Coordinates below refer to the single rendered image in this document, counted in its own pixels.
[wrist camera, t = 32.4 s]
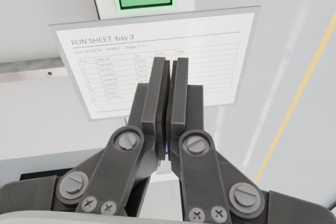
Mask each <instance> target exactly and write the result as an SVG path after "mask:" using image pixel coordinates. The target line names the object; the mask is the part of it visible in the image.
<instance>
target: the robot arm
mask: <svg viewBox="0 0 336 224"><path fill-rule="evenodd" d="M188 75H189V58H188V57H178V58H177V60H173V63H172V71H171V70H170V60H166V57H156V56H155V57H154V59H153V63H152V68H151V73H150V78H149V82H148V83H140V82H139V83H138V84H137V87H136V90H135V94H134V98H133V102H132V106H131V110H130V114H129V118H128V122H127V125H126V126H122V127H120V128H118V129H117V130H116V131H114V132H113V134H112V135H111V137H110V139H109V141H108V143H107V145H106V147H105V148H103V149H102V150H100V151H99V152H97V153H96V154H94V155H93V156H91V157H90V158H88V159H87V160H85V161H84V162H82V163H80V164H79V165H77V166H76V167H74V168H73V169H71V170H70V171H68V172H67V173H66V174H64V175H63V176H57V175H52V176H45V177H39V178H32V179H26V180H20V181H13V182H10V183H7V184H5V185H4V186H2V187H0V224H336V216H335V215H334V214H333V213H332V212H331V211H330V210H329V209H328V208H326V207H324V206H322V205H320V204H316V203H313V202H310V201H306V200H303V199H299V198H296V197H293V196H289V195H286V194H282V193H279V192H276V191H272V190H269V191H265V190H261V189H259V188H258V186H257V185H256V184H254V183H253V182H252V181H251V180H250V179H249V178H248V177H246V176H245V175H244V174H243V173H242V172H241V171H240V170H238V169H237V168H236V167H235V166H234V165H233V164H232V163H230V162H229V161H228V160H227V159H226V158H225V157H224V156H222V155H221V154H220V153H219V152H218V151H217V150H216V147H215V143H214V140H213V138H212V137H211V135H210V134H209V133H207V132H206V131H204V86H203V85H198V84H188ZM166 149H167V153H168V161H171V171H172V172H173V173H174V174H175V175H176V176H177V177H178V178H179V190H180V201H181V211H182V221H177V220H165V219H153V218H141V217H139V215H140V212H141V209H142V206H143V202H144V199H145V196H146V193H147V189H148V186H149V183H150V179H151V174H152V173H154V172H155V171H156V170H158V167H160V165H161V161H165V158H166Z"/></svg>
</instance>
